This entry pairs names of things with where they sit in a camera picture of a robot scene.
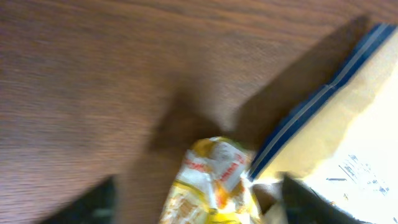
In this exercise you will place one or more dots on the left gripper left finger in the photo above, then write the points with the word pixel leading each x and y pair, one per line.
pixel 96 206

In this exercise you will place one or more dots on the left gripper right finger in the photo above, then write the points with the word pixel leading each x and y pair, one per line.
pixel 303 206

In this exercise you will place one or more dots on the yellow green snack packet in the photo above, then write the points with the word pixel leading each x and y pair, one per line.
pixel 211 186

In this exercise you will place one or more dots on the cream snack bag blue label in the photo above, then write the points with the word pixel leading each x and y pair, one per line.
pixel 341 142

